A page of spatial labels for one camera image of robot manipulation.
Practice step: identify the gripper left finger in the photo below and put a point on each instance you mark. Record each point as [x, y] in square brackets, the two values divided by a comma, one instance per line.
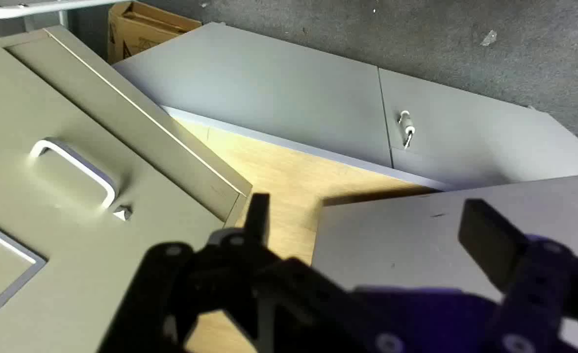
[230, 279]

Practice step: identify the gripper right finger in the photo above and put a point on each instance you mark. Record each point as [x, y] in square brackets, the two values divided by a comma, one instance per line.
[539, 274]

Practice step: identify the beige metal filing cabinet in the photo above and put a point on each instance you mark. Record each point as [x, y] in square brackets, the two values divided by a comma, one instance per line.
[97, 245]

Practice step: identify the grey cabinet door with lock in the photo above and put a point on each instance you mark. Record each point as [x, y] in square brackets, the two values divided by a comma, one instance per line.
[490, 142]

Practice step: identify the beige filing cabinet drawer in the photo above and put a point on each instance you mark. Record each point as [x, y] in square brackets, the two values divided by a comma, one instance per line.
[73, 255]

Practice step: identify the grey two-door cabinet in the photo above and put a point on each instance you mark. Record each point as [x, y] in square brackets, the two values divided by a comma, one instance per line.
[269, 93]

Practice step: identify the grey flat panel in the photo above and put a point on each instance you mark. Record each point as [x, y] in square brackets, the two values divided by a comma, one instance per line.
[406, 240]

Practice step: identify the scrap of paper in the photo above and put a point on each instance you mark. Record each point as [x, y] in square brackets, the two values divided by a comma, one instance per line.
[488, 38]

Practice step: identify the cardboard box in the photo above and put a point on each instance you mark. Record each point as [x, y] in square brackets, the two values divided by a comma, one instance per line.
[141, 29]

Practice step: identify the white tube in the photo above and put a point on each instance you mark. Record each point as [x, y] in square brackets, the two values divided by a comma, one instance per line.
[34, 9]

